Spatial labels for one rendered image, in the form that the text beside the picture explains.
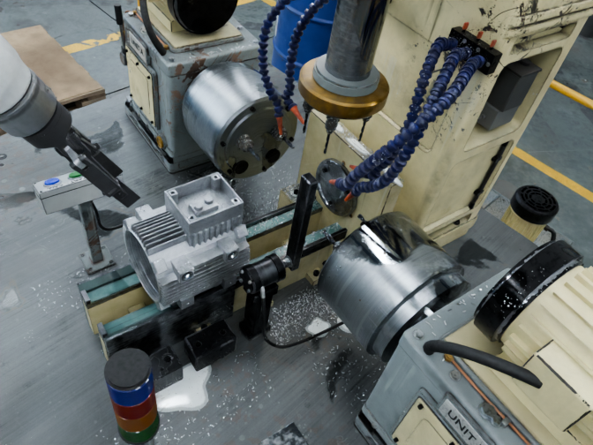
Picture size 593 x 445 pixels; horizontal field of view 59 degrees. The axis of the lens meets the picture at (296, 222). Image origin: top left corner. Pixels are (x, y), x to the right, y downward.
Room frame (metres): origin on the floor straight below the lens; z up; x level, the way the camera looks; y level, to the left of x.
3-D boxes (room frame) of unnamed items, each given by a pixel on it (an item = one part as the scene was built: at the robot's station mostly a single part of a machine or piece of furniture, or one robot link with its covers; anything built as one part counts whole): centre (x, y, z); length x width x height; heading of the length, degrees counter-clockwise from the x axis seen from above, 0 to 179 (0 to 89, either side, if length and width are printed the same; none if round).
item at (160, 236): (0.68, 0.21, 1.02); 0.20 x 0.19 x 0.19; 135
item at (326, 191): (0.96, -0.08, 1.02); 0.15 x 0.02 x 0.15; 43
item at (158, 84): (1.33, 0.40, 0.99); 0.35 x 0.31 x 0.37; 43
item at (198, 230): (0.71, 0.19, 1.11); 0.12 x 0.11 x 0.07; 135
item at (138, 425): (0.31, 0.18, 1.10); 0.06 x 0.06 x 0.04
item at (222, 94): (1.15, 0.23, 1.04); 0.37 x 0.25 x 0.25; 43
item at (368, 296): (0.65, -0.24, 1.04); 0.41 x 0.25 x 0.25; 43
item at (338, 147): (1.00, -0.12, 0.97); 0.30 x 0.11 x 0.34; 43
